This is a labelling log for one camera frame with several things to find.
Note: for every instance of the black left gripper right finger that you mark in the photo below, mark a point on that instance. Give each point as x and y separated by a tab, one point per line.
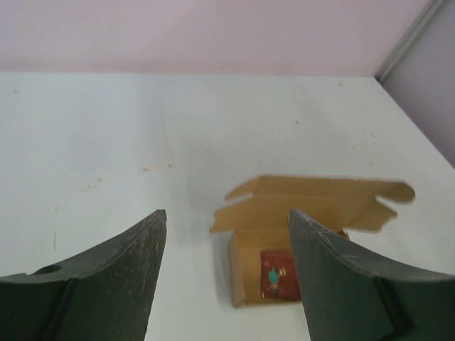
351	293

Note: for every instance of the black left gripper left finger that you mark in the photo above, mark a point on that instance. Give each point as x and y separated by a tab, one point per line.
103	293

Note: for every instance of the small red packet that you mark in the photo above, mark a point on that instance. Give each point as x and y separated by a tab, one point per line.
278	275

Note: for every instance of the brown cardboard paper box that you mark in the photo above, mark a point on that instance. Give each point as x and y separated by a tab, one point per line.
257	215

